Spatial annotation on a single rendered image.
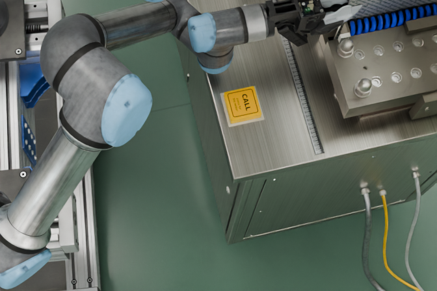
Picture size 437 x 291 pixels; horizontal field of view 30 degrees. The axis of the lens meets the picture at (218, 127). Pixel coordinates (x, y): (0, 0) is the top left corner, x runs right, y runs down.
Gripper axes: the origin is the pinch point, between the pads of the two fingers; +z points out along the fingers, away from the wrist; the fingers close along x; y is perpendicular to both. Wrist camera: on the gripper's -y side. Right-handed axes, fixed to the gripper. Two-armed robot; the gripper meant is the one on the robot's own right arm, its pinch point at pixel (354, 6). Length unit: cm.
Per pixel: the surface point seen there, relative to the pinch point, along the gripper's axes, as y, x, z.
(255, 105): -16.5, -11.2, -23.1
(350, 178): -46, -26, 1
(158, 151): -109, 12, -42
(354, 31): -5.2, -3.4, -0.1
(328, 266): -109, -39, 3
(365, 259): -90, -41, 10
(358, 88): -3.9, -16.7, -3.5
